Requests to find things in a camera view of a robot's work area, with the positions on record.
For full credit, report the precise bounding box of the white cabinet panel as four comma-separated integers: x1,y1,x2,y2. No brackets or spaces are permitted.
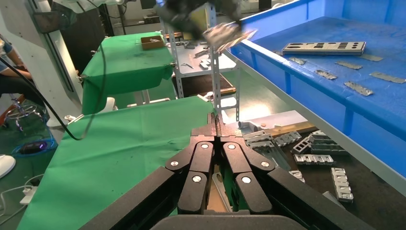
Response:
0,0,86,127

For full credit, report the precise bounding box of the grey slotted metal bracket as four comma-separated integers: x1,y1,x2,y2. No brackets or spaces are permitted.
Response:
291,136,313,155
330,167,354,204
293,154,336,166
308,130,349,156
274,130,303,147
289,170,306,184

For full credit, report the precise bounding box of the perforated steel upright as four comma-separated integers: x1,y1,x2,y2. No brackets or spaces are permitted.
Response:
168,28,185,99
207,3,241,123

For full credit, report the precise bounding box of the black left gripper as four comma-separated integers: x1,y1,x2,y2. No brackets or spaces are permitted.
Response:
155,0,243,39

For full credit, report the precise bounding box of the white lower table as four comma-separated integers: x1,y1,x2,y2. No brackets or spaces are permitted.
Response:
172,43,237,77
222,109,308,131

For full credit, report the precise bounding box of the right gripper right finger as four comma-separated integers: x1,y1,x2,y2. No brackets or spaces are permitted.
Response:
217,114,375,230

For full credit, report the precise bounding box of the seated person blue shirt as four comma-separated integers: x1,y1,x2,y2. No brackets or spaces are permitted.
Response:
0,34,45,107

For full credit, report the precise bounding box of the grey pipe fitting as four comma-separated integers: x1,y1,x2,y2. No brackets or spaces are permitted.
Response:
238,120,261,132

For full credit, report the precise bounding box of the black hanging cable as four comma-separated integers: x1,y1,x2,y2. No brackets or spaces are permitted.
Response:
0,41,107,141

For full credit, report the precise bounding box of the white floor cable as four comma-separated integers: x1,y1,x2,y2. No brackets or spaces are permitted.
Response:
0,172,45,223

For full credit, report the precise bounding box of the green table cloth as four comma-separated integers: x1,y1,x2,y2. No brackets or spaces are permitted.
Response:
81,31,175,115
17,96,219,230

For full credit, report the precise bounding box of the brown cardboard box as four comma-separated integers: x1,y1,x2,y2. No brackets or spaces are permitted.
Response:
141,35,166,50
207,172,232,212

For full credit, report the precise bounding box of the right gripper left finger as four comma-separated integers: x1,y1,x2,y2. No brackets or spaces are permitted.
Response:
79,113,218,230

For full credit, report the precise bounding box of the dark tray with wooden frame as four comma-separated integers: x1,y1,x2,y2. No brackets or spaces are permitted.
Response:
241,122,406,230
172,73,237,97

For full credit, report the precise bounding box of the white round base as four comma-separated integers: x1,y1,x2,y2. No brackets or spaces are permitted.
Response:
0,154,16,179

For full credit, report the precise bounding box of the chrome stool base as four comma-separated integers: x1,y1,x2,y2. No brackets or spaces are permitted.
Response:
4,93,48,132

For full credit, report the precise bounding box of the blue plastic tray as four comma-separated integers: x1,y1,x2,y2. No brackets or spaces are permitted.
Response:
230,0,406,178

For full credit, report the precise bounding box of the silver IO shield plate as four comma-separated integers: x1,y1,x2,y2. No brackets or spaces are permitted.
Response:
282,41,367,57
202,23,258,54

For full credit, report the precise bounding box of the black device purple light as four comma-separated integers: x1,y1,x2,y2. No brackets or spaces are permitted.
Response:
19,141,48,155

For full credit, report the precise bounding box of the white power strip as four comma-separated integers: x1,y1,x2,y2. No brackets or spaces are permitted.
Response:
19,185,39,206

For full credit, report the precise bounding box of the bare person forearm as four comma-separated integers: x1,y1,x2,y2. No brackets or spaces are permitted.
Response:
0,65,33,80

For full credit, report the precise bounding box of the white chair part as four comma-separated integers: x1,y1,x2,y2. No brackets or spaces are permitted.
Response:
96,96,118,115

